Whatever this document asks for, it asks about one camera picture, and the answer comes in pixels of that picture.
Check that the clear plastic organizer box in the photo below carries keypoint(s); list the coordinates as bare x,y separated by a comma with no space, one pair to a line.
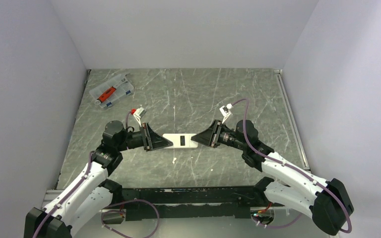
123,87

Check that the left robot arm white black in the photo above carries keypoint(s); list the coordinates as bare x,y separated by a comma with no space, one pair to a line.
92,190

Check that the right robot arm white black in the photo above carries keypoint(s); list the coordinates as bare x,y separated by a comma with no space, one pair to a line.
326,202

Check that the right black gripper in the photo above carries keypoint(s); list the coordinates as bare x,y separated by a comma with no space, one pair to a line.
210,137

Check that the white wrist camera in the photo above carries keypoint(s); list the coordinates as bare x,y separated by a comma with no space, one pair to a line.
138,115
226,112

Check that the red handled tool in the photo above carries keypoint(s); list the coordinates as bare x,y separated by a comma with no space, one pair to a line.
105,95

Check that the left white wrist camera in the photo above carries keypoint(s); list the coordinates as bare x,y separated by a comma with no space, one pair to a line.
138,115

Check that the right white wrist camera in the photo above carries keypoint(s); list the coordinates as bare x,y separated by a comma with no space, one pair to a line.
226,112

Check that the white remote control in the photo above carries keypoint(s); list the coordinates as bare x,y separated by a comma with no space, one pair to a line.
181,140

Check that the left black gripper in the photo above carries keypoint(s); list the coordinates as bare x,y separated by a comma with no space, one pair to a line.
153,141

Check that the black base frame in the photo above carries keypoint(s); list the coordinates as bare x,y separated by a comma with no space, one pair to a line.
192,202

